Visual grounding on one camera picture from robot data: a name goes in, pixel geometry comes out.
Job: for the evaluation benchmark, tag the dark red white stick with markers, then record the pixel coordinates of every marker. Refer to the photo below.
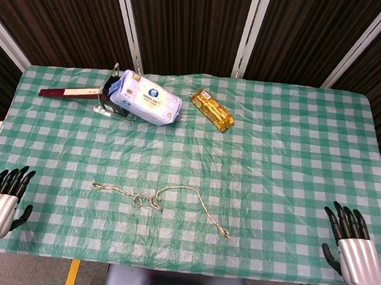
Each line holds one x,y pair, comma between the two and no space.
53,92

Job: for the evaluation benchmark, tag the white blue tissue pack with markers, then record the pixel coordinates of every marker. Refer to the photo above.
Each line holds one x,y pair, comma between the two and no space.
147,98

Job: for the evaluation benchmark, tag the white partition post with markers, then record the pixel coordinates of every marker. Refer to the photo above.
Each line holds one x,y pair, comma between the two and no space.
250,34
362,44
6,38
129,23

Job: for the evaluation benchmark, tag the green checkered plastic tablecloth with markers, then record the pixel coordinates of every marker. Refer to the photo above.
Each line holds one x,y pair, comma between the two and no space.
190,149

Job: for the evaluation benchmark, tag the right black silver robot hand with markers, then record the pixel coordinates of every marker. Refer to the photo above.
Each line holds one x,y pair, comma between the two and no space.
360,260

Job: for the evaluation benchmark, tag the gold foil snack pack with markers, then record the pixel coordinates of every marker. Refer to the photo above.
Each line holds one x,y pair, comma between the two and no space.
213,111

